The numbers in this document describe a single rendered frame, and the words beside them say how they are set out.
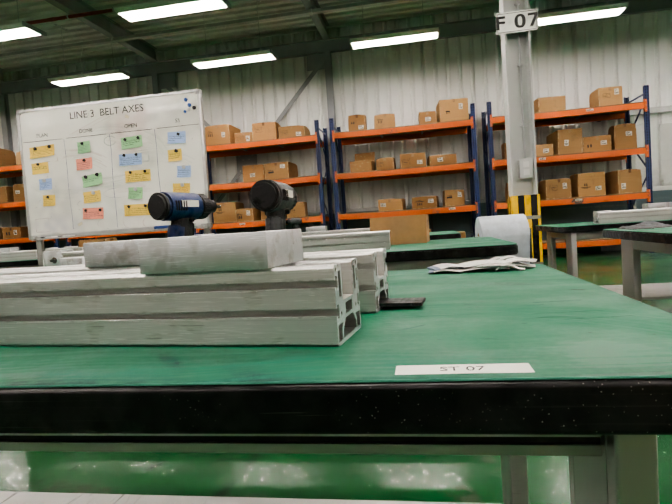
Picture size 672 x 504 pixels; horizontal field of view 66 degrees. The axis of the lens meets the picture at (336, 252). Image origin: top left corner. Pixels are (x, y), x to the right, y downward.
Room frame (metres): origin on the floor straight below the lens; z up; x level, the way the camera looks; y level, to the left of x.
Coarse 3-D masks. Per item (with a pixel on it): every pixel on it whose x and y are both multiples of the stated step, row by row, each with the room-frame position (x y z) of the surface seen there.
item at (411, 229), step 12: (396, 216) 2.74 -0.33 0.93; (408, 216) 2.72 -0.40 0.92; (420, 216) 2.70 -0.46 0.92; (372, 228) 2.77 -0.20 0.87; (384, 228) 2.75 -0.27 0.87; (396, 228) 2.73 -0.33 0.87; (408, 228) 2.72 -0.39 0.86; (420, 228) 2.70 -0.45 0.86; (84, 240) 5.08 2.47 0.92; (96, 240) 5.06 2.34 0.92; (108, 240) 5.09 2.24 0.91; (396, 240) 2.73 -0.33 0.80; (408, 240) 2.72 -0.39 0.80; (420, 240) 2.70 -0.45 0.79
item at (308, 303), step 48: (0, 288) 0.65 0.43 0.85; (48, 288) 0.63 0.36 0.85; (96, 288) 0.61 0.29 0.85; (144, 288) 0.60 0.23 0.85; (192, 288) 0.59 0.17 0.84; (240, 288) 0.57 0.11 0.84; (288, 288) 0.55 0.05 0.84; (336, 288) 0.54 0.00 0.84; (0, 336) 0.65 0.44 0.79; (48, 336) 0.63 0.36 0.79; (96, 336) 0.61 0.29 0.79; (144, 336) 0.59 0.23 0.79; (192, 336) 0.57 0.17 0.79; (240, 336) 0.56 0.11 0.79; (288, 336) 0.54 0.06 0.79; (336, 336) 0.53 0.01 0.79
